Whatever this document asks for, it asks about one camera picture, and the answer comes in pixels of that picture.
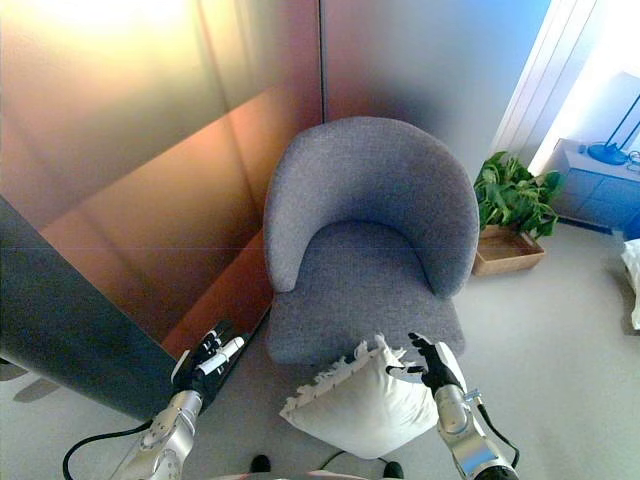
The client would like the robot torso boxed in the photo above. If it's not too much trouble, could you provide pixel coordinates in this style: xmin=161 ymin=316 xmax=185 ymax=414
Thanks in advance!
xmin=232 ymin=468 xmax=401 ymax=480

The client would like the white bedding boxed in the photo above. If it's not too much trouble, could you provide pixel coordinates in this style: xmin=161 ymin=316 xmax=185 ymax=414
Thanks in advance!
xmin=619 ymin=238 xmax=640 ymax=331

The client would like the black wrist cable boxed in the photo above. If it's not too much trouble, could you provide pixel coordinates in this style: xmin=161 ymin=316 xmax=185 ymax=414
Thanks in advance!
xmin=62 ymin=422 xmax=151 ymax=480
xmin=474 ymin=399 xmax=521 ymax=474

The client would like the wooden planter box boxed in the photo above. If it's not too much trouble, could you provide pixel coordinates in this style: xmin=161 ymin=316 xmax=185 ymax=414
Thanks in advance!
xmin=472 ymin=223 xmax=546 ymax=278

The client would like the light drawer cabinet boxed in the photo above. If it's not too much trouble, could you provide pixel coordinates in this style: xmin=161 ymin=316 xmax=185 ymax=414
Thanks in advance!
xmin=552 ymin=137 xmax=640 ymax=236

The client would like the green leafy potted plant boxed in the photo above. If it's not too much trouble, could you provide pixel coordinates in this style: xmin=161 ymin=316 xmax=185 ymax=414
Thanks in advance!
xmin=473 ymin=151 xmax=566 ymax=239

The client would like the grey fabric armchair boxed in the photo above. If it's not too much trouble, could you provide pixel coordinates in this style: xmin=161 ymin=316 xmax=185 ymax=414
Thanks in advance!
xmin=263 ymin=115 xmax=481 ymax=369

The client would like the table lamp with round base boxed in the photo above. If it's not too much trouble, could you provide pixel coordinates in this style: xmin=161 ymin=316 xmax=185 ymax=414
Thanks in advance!
xmin=587 ymin=94 xmax=640 ymax=165

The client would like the dark cabinet with brown side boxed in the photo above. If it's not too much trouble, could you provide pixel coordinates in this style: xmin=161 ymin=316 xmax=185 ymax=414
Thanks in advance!
xmin=0 ymin=84 xmax=324 ymax=424

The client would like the white fringed pillow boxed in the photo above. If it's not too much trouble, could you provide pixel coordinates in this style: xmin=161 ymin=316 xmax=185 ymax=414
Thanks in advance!
xmin=278 ymin=333 xmax=441 ymax=460

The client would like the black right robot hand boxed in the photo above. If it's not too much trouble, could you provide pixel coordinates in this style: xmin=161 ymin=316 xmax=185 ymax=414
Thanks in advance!
xmin=385 ymin=331 xmax=469 ymax=396

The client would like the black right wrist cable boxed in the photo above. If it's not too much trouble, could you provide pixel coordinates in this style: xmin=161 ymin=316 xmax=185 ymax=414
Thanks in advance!
xmin=474 ymin=399 xmax=521 ymax=474

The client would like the black floor cable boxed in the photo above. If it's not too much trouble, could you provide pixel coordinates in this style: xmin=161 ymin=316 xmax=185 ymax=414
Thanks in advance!
xmin=318 ymin=451 xmax=352 ymax=475

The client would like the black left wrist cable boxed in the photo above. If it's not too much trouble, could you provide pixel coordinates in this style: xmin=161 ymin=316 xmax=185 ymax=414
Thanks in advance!
xmin=62 ymin=422 xmax=151 ymax=480

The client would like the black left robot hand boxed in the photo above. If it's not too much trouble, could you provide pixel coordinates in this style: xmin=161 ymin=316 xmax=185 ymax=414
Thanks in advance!
xmin=169 ymin=322 xmax=247 ymax=401

